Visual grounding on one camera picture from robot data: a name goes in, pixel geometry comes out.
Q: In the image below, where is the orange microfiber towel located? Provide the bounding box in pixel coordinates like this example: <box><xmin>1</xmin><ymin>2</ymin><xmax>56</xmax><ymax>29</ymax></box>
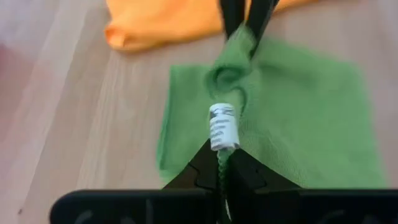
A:
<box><xmin>104</xmin><ymin>0</ymin><xmax>318</xmax><ymax>52</ymax></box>

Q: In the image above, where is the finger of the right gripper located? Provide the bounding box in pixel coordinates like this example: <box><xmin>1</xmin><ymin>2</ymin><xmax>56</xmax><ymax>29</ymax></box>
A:
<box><xmin>219</xmin><ymin>0</ymin><xmax>246</xmax><ymax>40</ymax></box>
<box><xmin>247</xmin><ymin>0</ymin><xmax>280</xmax><ymax>59</ymax></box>

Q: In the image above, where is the bright green microfiber towel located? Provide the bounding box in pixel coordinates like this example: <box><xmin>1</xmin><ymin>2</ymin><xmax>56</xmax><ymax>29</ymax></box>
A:
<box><xmin>155</xmin><ymin>24</ymin><xmax>386</xmax><ymax>190</ymax></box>

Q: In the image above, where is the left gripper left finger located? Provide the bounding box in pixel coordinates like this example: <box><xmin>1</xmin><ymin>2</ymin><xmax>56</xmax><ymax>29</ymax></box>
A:
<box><xmin>163</xmin><ymin>139</ymin><xmax>219</xmax><ymax>190</ymax></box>

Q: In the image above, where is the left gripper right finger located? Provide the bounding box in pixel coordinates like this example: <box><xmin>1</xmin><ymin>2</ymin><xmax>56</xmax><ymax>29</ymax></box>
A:
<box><xmin>226</xmin><ymin>149</ymin><xmax>301</xmax><ymax>190</ymax></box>

